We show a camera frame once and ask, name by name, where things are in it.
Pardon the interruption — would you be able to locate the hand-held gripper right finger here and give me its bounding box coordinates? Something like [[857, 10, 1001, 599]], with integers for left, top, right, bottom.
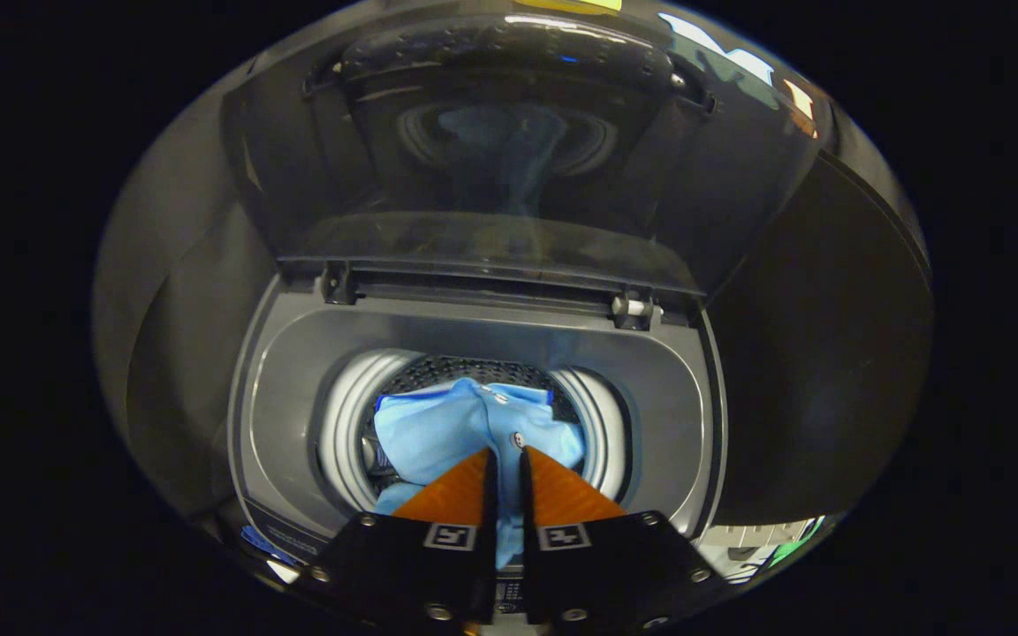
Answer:
[[520, 446, 726, 628]]

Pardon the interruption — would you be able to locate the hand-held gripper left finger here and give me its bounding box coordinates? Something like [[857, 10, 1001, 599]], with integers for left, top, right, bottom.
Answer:
[[297, 446, 499, 625]]

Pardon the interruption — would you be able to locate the light blue polo shirt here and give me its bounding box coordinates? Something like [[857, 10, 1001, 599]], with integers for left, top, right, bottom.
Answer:
[[372, 377, 587, 571]]

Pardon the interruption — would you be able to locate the grey washing machine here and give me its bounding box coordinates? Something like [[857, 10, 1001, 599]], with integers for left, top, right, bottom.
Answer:
[[226, 263, 729, 619]]

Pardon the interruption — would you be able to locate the dark washing machine lid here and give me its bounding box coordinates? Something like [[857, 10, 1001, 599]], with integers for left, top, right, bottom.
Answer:
[[222, 7, 833, 298]]

